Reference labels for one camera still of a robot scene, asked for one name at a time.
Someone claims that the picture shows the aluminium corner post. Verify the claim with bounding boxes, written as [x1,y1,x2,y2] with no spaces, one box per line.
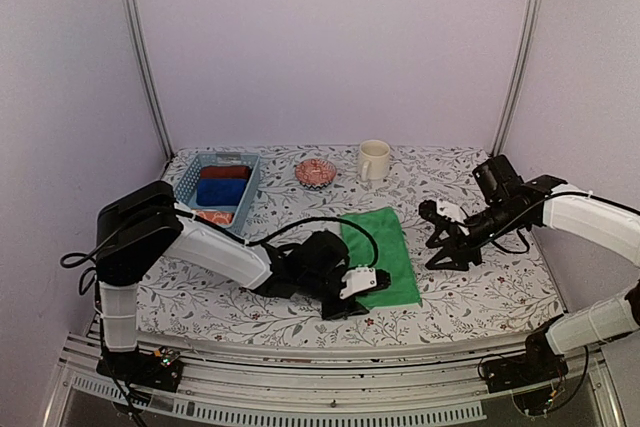
[122,0,175,161]
[490,0,543,156]

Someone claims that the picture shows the orange rabbit print towel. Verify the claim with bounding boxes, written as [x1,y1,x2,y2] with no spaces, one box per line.
[194,210,234,226]

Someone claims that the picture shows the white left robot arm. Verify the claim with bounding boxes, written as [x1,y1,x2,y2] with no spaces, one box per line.
[94,181,378,381]

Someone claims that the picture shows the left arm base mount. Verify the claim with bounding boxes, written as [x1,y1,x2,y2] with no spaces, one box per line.
[96,347,184,393]

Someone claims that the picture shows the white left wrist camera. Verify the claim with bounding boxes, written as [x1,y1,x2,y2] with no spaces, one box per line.
[339,267,391,299]

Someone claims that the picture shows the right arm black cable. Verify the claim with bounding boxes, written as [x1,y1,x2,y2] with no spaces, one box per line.
[487,191,640,388]

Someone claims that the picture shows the red rolled towel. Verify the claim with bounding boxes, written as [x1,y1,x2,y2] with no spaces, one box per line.
[200,165,251,180]

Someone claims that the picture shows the cream ceramic mug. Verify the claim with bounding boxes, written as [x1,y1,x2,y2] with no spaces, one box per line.
[358,140,391,182]

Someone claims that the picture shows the aluminium right corner post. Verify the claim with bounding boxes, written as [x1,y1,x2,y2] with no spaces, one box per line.
[490,0,543,156]

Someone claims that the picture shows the aluminium left corner post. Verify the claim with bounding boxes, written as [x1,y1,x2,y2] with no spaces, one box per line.
[122,0,175,161]

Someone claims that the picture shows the green microfibre towel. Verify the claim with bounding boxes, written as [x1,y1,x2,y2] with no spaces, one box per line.
[342,207,420,310]

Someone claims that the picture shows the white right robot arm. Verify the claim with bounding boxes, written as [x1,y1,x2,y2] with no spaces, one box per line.
[418,155,639,383]

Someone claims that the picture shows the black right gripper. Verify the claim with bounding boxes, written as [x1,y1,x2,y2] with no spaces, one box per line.
[426,199,526,272]

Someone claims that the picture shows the blue rolled towel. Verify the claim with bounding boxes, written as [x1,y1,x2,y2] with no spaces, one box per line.
[196,179,248,207]

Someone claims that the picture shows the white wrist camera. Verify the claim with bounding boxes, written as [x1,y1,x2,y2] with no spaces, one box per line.
[418,199,469,237]
[339,267,391,299]

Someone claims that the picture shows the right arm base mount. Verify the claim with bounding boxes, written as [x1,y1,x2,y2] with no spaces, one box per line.
[477,315,568,393]

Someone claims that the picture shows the aluminium front rail frame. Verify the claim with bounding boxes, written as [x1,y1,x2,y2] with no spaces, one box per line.
[44,331,626,427]

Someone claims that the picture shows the red patterned small bowl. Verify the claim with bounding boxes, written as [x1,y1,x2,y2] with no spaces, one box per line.
[294,158,337,190]

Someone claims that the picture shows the light blue plastic basket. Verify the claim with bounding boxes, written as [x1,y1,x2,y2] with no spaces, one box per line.
[165,151,261,234]

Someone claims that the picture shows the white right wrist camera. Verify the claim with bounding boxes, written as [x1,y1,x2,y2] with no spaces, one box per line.
[418,199,469,237]

